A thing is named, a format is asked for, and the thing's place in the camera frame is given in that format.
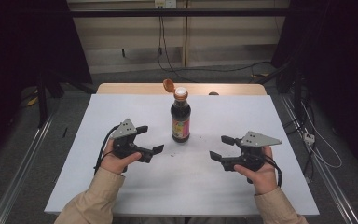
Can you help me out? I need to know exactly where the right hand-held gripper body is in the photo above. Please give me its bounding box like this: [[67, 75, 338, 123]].
[[220, 131, 283, 173]]

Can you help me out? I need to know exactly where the person's left hand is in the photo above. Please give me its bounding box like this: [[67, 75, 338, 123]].
[[100, 147, 144, 175]]

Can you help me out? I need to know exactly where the white floor cable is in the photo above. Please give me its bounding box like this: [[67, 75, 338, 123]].
[[300, 102, 343, 170]]

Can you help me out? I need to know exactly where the dark soy sauce bottle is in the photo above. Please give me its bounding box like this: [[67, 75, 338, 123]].
[[162, 77, 192, 144]]

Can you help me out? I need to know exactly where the metal floor rail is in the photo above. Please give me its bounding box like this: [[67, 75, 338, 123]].
[[280, 94, 358, 224], [0, 114, 55, 224]]

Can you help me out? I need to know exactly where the black horizontal metal bar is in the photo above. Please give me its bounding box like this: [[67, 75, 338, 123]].
[[69, 8, 291, 18]]

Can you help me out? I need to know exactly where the black curtain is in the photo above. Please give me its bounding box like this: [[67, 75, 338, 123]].
[[271, 0, 358, 178], [0, 0, 93, 162]]

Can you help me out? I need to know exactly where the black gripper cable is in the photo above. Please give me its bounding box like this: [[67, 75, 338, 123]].
[[93, 124, 121, 175], [263, 154, 283, 189]]

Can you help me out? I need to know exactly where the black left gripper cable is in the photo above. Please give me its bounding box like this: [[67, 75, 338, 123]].
[[93, 124, 121, 175]]

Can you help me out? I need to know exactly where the white power strip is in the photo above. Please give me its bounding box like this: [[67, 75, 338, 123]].
[[303, 132, 316, 145]]

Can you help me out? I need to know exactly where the black floor cable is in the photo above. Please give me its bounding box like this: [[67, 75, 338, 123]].
[[180, 61, 274, 76]]

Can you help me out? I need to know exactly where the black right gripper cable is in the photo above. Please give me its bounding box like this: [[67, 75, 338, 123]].
[[263, 154, 283, 189]]

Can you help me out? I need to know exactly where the white wall socket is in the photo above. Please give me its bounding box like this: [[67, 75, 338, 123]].
[[154, 0, 177, 9]]

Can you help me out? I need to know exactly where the black wall cable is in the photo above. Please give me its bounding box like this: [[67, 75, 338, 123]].
[[156, 15, 169, 73], [159, 15, 198, 84]]

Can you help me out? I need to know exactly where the black metal stand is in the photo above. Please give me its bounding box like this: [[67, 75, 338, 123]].
[[35, 70, 65, 129]]

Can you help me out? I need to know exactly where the person's right hand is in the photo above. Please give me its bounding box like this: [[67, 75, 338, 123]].
[[233, 146, 279, 196]]

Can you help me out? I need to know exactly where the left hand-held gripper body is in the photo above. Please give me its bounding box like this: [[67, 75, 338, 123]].
[[109, 118, 154, 164]]

